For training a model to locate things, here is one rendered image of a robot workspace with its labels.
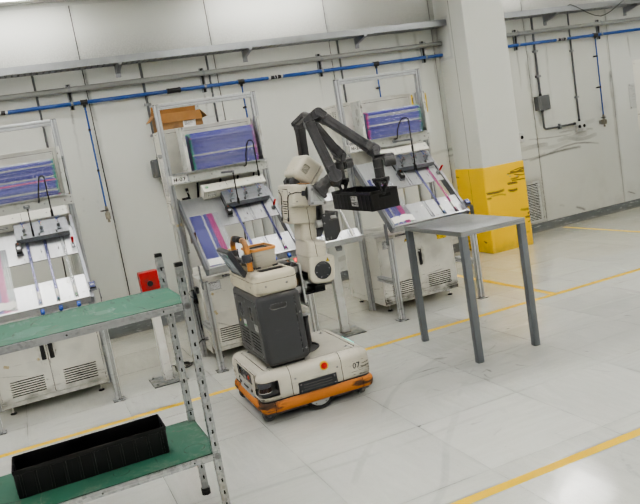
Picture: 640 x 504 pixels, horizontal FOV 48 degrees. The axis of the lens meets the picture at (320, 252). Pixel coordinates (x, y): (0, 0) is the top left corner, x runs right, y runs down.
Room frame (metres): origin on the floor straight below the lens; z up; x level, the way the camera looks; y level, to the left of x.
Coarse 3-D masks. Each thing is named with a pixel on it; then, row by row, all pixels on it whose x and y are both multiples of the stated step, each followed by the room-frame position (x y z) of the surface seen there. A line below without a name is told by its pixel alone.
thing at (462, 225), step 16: (416, 224) 4.80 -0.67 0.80; (432, 224) 4.67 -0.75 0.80; (448, 224) 4.54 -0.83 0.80; (464, 224) 4.43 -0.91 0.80; (480, 224) 4.32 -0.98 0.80; (496, 224) 4.23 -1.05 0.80; (512, 224) 4.27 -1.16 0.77; (464, 240) 4.15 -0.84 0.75; (416, 256) 4.78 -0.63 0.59; (464, 256) 4.15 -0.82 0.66; (528, 256) 4.30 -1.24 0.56; (416, 272) 4.77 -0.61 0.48; (464, 272) 4.17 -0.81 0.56; (528, 272) 4.29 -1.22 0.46; (416, 288) 4.77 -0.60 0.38; (528, 288) 4.29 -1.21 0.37; (416, 304) 4.80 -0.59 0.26; (528, 304) 4.30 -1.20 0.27; (528, 320) 4.32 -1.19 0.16; (480, 336) 4.16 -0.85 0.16; (480, 352) 4.15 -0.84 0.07
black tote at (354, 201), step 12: (336, 192) 4.49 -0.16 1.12; (348, 192) 4.32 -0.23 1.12; (360, 192) 4.15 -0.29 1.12; (372, 192) 4.04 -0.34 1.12; (396, 192) 4.09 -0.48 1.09; (336, 204) 4.53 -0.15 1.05; (348, 204) 4.35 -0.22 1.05; (360, 204) 4.18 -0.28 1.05; (372, 204) 4.04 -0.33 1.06; (384, 204) 4.06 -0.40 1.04; (396, 204) 4.09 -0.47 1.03
